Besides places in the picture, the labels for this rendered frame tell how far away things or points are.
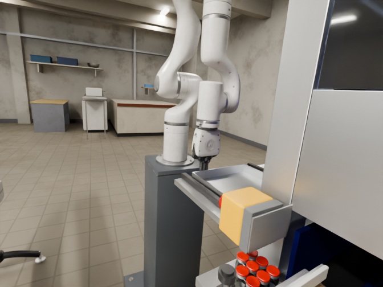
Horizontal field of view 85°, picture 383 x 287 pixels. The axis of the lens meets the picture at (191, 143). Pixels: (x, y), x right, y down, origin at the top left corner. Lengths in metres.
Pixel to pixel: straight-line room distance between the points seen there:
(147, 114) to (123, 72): 2.72
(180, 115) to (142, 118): 4.68
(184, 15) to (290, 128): 0.66
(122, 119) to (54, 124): 1.77
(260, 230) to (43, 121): 6.27
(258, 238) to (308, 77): 0.25
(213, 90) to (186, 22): 0.32
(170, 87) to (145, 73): 7.19
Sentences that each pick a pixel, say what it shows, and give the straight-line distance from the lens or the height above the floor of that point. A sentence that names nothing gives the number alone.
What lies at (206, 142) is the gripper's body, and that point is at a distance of 0.75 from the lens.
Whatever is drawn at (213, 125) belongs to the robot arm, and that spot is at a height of 1.09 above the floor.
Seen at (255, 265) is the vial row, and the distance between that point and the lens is 0.41.
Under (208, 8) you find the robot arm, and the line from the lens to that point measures 0.77.
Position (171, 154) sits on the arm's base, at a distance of 0.99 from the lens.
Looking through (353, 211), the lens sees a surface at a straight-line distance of 0.36.
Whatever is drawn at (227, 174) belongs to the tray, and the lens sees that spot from 0.87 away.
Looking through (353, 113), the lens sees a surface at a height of 1.18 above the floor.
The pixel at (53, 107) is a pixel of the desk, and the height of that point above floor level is 0.63.
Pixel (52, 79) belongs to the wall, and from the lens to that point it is 7.97.
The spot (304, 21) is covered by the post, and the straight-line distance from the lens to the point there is 0.40.
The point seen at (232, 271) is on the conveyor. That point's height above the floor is 1.00.
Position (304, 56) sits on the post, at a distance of 0.38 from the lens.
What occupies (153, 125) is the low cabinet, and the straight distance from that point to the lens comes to 5.72.
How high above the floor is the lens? 1.19
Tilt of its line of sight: 14 degrees down
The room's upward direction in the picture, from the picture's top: 4 degrees clockwise
